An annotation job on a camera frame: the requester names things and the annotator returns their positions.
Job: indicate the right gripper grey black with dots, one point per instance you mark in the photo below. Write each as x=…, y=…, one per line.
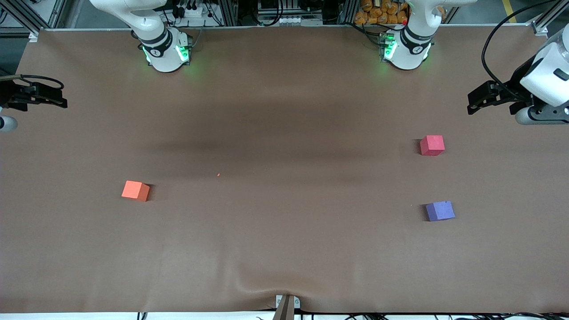
x=10, y=96

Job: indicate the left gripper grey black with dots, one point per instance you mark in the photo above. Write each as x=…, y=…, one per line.
x=514, y=84

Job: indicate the orange foam block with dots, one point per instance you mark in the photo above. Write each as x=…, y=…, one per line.
x=134, y=190

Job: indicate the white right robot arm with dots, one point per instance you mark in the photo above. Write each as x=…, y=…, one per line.
x=164, y=53

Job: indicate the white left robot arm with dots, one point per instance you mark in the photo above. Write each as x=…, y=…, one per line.
x=406, y=49

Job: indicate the red foam block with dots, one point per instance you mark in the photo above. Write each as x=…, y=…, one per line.
x=432, y=145

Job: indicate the purple foam block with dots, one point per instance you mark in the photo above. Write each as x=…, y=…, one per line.
x=440, y=211

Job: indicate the pile of orange objects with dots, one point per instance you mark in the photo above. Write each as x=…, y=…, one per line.
x=378, y=13

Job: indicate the white power strip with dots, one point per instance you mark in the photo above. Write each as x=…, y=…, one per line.
x=195, y=12

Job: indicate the white terminal strip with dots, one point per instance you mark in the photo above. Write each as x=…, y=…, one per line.
x=293, y=20

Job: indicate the brown table cover sheet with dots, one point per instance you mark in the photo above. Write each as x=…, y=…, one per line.
x=284, y=244

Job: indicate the aluminium frame profile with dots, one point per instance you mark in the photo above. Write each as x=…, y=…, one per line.
x=544, y=26
x=26, y=18

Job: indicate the aluminium frame upright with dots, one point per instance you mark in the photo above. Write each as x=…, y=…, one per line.
x=230, y=12
x=350, y=11

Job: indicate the grey metal clamp bracket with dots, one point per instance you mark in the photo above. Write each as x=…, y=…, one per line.
x=286, y=304

